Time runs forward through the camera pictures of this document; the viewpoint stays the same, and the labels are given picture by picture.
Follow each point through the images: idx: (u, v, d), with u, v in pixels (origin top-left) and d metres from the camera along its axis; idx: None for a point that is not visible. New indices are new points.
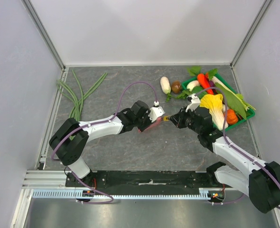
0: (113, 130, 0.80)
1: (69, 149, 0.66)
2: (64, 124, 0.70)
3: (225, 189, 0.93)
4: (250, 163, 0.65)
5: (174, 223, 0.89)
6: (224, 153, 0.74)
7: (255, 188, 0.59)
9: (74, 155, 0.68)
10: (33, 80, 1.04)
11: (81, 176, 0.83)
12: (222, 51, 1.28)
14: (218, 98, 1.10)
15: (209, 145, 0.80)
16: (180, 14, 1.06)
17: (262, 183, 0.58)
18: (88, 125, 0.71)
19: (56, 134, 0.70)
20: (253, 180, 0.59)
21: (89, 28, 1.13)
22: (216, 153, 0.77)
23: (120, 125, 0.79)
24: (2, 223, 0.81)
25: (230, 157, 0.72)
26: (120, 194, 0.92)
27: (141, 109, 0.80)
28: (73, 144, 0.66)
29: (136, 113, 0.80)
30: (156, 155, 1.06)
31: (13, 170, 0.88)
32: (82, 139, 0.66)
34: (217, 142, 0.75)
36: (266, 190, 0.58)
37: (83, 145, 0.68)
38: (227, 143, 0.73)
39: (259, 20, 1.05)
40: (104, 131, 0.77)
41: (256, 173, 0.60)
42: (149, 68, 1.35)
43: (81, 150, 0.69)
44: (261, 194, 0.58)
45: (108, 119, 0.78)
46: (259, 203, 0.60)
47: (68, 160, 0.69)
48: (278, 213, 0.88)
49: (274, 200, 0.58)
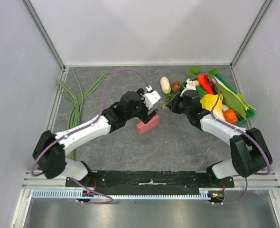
0: (101, 131, 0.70)
1: (46, 166, 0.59)
2: (41, 137, 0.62)
3: (225, 188, 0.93)
4: (232, 130, 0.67)
5: (174, 223, 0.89)
6: (210, 127, 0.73)
7: (235, 152, 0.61)
9: (56, 169, 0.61)
10: (33, 80, 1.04)
11: (79, 178, 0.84)
12: (222, 51, 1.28)
14: (218, 98, 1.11)
15: (197, 124, 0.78)
16: (180, 14, 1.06)
17: (241, 146, 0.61)
18: (64, 137, 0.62)
19: (35, 149, 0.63)
20: (233, 144, 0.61)
21: (89, 28, 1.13)
22: (204, 130, 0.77)
23: (106, 126, 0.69)
24: (3, 223, 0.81)
25: (215, 131, 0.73)
26: (120, 194, 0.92)
27: (129, 102, 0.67)
28: (49, 159, 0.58)
29: (125, 108, 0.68)
30: (156, 155, 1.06)
31: (14, 170, 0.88)
32: (57, 154, 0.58)
34: (204, 118, 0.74)
36: (246, 152, 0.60)
37: (62, 158, 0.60)
38: (213, 118, 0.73)
39: (259, 20, 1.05)
40: (88, 136, 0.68)
41: (236, 137, 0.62)
42: (149, 68, 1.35)
43: (62, 163, 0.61)
44: (241, 156, 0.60)
45: (91, 122, 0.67)
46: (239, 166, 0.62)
47: (51, 175, 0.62)
48: (278, 213, 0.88)
49: (254, 163, 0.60)
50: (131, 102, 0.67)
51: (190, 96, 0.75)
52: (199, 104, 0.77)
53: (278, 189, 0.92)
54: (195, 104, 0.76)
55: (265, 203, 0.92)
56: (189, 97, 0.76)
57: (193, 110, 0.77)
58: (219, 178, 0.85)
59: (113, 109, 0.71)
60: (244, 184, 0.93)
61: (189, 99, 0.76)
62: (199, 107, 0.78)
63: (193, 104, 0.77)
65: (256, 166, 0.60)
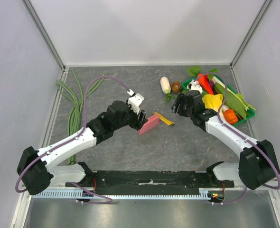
0: (86, 145, 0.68)
1: (29, 184, 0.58)
2: (23, 154, 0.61)
3: (225, 189, 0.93)
4: (242, 141, 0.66)
5: (174, 223, 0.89)
6: (216, 131, 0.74)
7: (245, 165, 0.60)
9: (40, 185, 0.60)
10: (33, 80, 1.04)
11: (78, 180, 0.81)
12: (222, 51, 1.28)
14: (218, 98, 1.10)
15: (201, 124, 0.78)
16: (180, 14, 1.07)
17: (253, 160, 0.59)
18: (46, 153, 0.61)
19: (20, 166, 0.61)
20: (244, 157, 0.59)
21: (89, 28, 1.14)
22: (209, 132, 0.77)
23: (91, 139, 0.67)
24: (3, 223, 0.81)
25: (221, 136, 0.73)
26: (120, 194, 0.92)
27: (115, 113, 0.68)
28: (31, 178, 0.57)
29: (111, 118, 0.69)
30: (156, 155, 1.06)
31: (14, 170, 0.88)
32: (39, 172, 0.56)
34: (210, 120, 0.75)
36: (256, 166, 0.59)
37: (45, 175, 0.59)
38: (220, 122, 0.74)
39: (259, 20, 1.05)
40: (73, 150, 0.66)
41: (247, 151, 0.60)
42: (149, 68, 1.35)
43: (46, 179, 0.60)
44: (252, 171, 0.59)
45: (75, 137, 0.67)
46: (249, 179, 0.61)
47: (36, 191, 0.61)
48: (278, 213, 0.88)
49: (262, 176, 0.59)
50: (117, 113, 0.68)
51: (192, 96, 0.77)
52: (201, 104, 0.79)
53: (278, 189, 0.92)
54: (197, 103, 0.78)
55: (265, 203, 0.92)
56: (190, 97, 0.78)
57: (195, 110, 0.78)
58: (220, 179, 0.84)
59: (101, 119, 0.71)
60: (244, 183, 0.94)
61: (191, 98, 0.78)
62: (201, 107, 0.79)
63: (196, 104, 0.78)
65: (265, 179, 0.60)
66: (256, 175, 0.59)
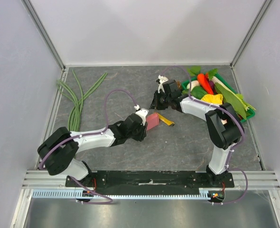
0: (104, 143, 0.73)
1: (56, 160, 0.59)
2: (55, 132, 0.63)
3: (225, 189, 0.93)
4: (208, 107, 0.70)
5: (174, 223, 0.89)
6: (188, 108, 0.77)
7: (210, 125, 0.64)
9: (61, 166, 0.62)
10: (33, 79, 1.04)
11: (79, 178, 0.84)
12: (222, 52, 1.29)
14: (218, 98, 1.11)
15: (177, 107, 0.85)
16: (180, 14, 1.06)
17: (215, 118, 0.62)
18: (79, 136, 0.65)
19: (46, 142, 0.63)
20: (208, 118, 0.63)
21: (89, 28, 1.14)
22: (184, 112, 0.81)
23: (111, 138, 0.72)
24: (3, 222, 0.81)
25: (193, 110, 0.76)
26: (120, 194, 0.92)
27: (135, 122, 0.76)
28: (61, 154, 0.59)
29: (129, 127, 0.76)
30: (156, 155, 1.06)
31: (14, 170, 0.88)
32: (71, 149, 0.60)
34: (184, 100, 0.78)
36: (220, 124, 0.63)
37: (71, 156, 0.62)
38: (191, 99, 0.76)
39: (259, 20, 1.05)
40: (95, 144, 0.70)
41: (210, 111, 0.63)
42: (149, 68, 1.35)
43: (69, 161, 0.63)
44: (216, 129, 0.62)
45: (100, 131, 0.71)
46: (217, 139, 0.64)
47: (54, 172, 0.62)
48: (278, 213, 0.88)
49: (228, 133, 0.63)
50: (135, 123, 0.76)
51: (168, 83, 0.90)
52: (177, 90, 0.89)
53: (278, 189, 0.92)
54: (172, 90, 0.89)
55: (264, 202, 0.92)
56: (166, 84, 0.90)
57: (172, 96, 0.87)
58: (219, 175, 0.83)
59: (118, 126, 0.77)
60: (244, 184, 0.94)
61: (167, 86, 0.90)
62: (178, 93, 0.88)
63: (172, 91, 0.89)
65: (230, 136, 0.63)
66: (222, 132, 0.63)
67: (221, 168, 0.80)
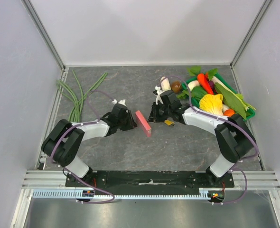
0: (100, 131, 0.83)
1: (66, 148, 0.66)
2: (57, 126, 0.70)
3: (225, 189, 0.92)
4: (215, 120, 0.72)
5: (174, 223, 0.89)
6: (193, 120, 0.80)
7: (222, 140, 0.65)
9: (70, 155, 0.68)
10: (33, 79, 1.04)
11: (81, 175, 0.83)
12: (222, 52, 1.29)
14: (218, 98, 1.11)
15: (180, 118, 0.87)
16: (180, 14, 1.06)
17: (227, 134, 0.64)
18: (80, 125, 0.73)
19: (49, 137, 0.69)
20: (219, 133, 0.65)
21: (89, 28, 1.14)
22: (189, 123, 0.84)
23: (107, 127, 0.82)
24: (3, 223, 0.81)
25: (199, 122, 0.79)
26: (120, 194, 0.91)
27: (121, 110, 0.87)
28: (70, 142, 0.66)
29: (117, 115, 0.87)
30: (156, 155, 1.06)
31: (14, 170, 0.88)
32: (79, 135, 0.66)
34: (186, 112, 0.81)
36: (232, 139, 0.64)
37: (79, 142, 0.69)
38: (194, 111, 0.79)
39: (259, 20, 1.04)
40: (94, 132, 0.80)
41: (220, 127, 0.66)
42: (149, 68, 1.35)
43: (77, 149, 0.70)
44: (228, 144, 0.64)
45: (96, 120, 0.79)
46: (230, 154, 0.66)
47: (64, 162, 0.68)
48: (278, 213, 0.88)
49: (240, 147, 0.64)
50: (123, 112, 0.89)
51: (166, 95, 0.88)
52: (177, 101, 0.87)
53: (278, 189, 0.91)
54: (172, 101, 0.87)
55: (264, 202, 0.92)
56: (165, 95, 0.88)
57: (173, 108, 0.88)
58: (219, 176, 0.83)
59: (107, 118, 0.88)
60: (244, 184, 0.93)
61: (165, 98, 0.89)
62: (177, 104, 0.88)
63: (172, 102, 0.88)
65: (243, 149, 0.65)
66: (235, 147, 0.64)
67: (224, 172, 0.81)
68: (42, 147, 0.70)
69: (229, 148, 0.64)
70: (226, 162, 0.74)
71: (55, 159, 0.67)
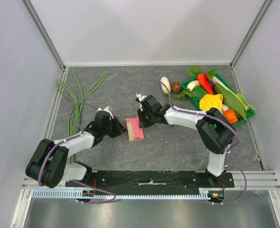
0: (87, 143, 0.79)
1: (52, 168, 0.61)
2: (38, 147, 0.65)
3: (225, 189, 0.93)
4: (195, 116, 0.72)
5: (174, 223, 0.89)
6: (175, 119, 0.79)
7: (204, 135, 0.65)
9: (58, 175, 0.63)
10: (33, 79, 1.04)
11: (81, 178, 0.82)
12: (222, 52, 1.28)
14: (218, 98, 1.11)
15: (163, 119, 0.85)
16: (180, 14, 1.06)
17: (208, 127, 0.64)
18: (63, 141, 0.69)
19: (32, 160, 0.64)
20: (200, 128, 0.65)
21: (89, 29, 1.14)
22: (172, 123, 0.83)
23: (91, 137, 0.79)
24: (3, 222, 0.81)
25: (181, 121, 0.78)
26: (120, 194, 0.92)
27: (104, 118, 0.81)
28: (55, 161, 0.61)
29: (101, 123, 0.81)
30: (156, 155, 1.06)
31: (14, 169, 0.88)
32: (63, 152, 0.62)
34: (167, 113, 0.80)
36: (213, 131, 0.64)
37: (65, 160, 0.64)
38: (174, 109, 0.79)
39: (259, 20, 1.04)
40: (80, 146, 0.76)
41: (200, 121, 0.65)
42: (149, 68, 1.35)
43: (64, 167, 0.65)
44: (210, 137, 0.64)
45: (80, 133, 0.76)
46: (214, 147, 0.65)
47: (53, 183, 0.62)
48: (278, 213, 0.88)
49: (222, 138, 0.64)
50: (105, 117, 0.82)
51: (144, 99, 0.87)
52: (155, 104, 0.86)
53: (278, 189, 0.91)
54: (152, 104, 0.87)
55: (264, 202, 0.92)
56: (144, 100, 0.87)
57: (154, 110, 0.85)
58: (219, 176, 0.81)
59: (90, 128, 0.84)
60: (243, 183, 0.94)
61: (145, 102, 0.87)
62: (158, 106, 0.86)
63: (152, 106, 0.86)
65: (225, 139, 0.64)
66: (217, 139, 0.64)
67: (222, 169, 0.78)
68: (26, 173, 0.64)
69: (211, 141, 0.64)
70: (217, 156, 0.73)
71: (42, 182, 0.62)
